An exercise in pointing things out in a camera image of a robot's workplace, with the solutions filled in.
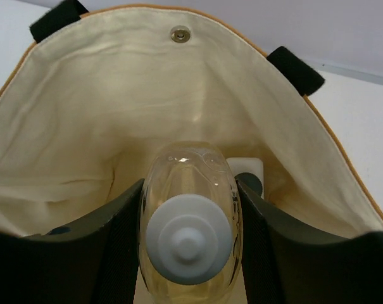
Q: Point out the white square bottle black cap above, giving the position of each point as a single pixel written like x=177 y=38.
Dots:
x=250 y=170

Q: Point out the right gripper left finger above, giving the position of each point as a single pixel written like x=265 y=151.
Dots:
x=90 y=260

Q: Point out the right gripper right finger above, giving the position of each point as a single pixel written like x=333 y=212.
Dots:
x=285 y=260

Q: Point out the mustard canvas tote bag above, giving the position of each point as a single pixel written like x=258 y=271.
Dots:
x=86 y=109

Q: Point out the clear yellow liquid bottle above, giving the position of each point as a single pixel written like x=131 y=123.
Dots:
x=190 y=227

